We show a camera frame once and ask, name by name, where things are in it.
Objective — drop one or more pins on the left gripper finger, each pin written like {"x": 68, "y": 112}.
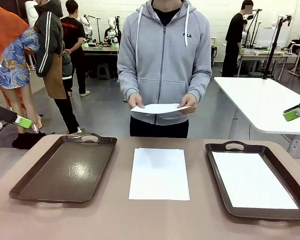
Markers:
{"x": 23, "y": 123}
{"x": 1, "y": 113}

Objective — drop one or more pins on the white A4 paper sheet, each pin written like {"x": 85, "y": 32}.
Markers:
{"x": 160, "y": 108}
{"x": 160, "y": 175}
{"x": 252, "y": 180}

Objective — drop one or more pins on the person's right forearm grey sleeve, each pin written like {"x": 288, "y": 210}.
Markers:
{"x": 130, "y": 80}

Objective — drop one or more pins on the person's left forearm grey sleeve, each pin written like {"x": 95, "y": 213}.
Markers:
{"x": 201, "y": 80}

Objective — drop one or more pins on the person's left hand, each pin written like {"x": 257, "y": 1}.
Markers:
{"x": 190, "y": 105}

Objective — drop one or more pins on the person's right hand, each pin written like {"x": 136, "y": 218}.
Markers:
{"x": 136, "y": 101}

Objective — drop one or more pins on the black fabric bag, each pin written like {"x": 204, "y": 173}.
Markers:
{"x": 27, "y": 140}

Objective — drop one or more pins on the white table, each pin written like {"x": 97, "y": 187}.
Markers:
{"x": 265, "y": 105}

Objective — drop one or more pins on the mannequin in floral blue dress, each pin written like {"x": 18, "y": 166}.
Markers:
{"x": 15, "y": 65}

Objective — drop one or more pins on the black tripod pole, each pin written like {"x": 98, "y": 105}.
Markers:
{"x": 273, "y": 50}

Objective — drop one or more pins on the background work desk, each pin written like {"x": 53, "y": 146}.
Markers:
{"x": 265, "y": 53}

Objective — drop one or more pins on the brown plastic serving tray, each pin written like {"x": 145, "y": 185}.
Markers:
{"x": 265, "y": 213}
{"x": 65, "y": 170}

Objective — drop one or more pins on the dark puffer jacket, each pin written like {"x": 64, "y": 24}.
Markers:
{"x": 67, "y": 65}

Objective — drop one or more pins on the figure in dark striped jacket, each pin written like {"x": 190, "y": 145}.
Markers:
{"x": 48, "y": 45}

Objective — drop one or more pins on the orange cloth garment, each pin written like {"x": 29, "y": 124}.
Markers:
{"x": 2, "y": 30}

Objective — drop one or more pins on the grey plastic stool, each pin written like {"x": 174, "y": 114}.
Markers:
{"x": 103, "y": 68}

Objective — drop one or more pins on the person in black clothes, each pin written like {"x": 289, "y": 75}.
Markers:
{"x": 233, "y": 30}

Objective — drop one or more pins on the person in black red-print T-shirt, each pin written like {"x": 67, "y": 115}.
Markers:
{"x": 72, "y": 32}

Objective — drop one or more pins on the white rounded shell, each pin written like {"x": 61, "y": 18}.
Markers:
{"x": 30, "y": 12}

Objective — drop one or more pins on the background table with green items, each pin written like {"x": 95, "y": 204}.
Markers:
{"x": 100, "y": 50}

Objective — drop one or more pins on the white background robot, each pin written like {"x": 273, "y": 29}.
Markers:
{"x": 111, "y": 23}
{"x": 87, "y": 26}

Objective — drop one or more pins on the person in grey hoodie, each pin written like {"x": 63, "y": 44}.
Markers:
{"x": 162, "y": 62}

